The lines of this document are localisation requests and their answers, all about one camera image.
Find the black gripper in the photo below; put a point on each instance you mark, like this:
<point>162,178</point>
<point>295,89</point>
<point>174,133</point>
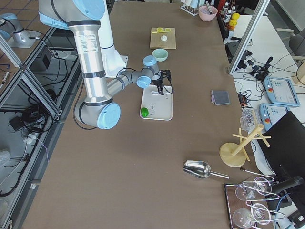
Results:
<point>157,83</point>

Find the white ceramic spoon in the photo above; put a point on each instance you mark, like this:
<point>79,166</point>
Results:
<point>156,93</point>

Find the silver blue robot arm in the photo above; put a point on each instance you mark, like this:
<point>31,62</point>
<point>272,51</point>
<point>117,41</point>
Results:
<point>10,26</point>
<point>103,69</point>

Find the mint green bowl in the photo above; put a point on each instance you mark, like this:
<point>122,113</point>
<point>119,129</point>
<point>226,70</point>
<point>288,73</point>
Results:
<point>160,54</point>

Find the white steamed bun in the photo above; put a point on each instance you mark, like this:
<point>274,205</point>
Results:
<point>163,38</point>

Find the pink bowl with ice cubes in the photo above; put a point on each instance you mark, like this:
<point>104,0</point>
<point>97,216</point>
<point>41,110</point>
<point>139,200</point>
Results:
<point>204,13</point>

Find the metal tube in pink bowl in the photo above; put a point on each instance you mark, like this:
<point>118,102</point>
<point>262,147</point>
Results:
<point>209,8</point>

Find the white rectangular tray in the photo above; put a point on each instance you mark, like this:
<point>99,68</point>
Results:
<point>160,106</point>

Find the green lime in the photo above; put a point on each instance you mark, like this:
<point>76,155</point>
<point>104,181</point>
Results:
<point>144,112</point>

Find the wooden cutting board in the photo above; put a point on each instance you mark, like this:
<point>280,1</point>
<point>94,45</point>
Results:
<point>155,41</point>

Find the grey folded cloth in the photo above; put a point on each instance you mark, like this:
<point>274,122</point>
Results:
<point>220,97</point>

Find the metal scoop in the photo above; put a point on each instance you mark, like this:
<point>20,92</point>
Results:
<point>200,169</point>

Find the clear plastic container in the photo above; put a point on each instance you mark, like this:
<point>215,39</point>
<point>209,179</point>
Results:
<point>250,119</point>

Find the wooden cup tree stand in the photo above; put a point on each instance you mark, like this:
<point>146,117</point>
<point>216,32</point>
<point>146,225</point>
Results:
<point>235,155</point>

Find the yellow lemon fruit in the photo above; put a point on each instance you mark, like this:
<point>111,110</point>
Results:
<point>233,19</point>

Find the lower blue teach pendant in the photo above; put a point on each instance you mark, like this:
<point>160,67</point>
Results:
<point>271,113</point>

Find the blue teach pendant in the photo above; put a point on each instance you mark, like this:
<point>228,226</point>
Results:
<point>281,91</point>
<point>271,113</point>

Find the upper blue teach pendant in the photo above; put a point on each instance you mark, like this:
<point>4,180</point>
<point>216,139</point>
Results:
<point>281,91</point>

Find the black monitor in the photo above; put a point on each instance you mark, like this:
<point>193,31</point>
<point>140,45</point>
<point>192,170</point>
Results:
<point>286,153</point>

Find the wine glass rack tray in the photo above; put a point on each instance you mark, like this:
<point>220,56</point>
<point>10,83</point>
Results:
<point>247,203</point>

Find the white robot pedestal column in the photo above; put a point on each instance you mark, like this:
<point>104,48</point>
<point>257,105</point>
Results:
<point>113,62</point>

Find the aluminium frame post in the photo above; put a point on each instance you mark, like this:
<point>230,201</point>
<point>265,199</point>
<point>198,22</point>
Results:
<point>258,13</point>

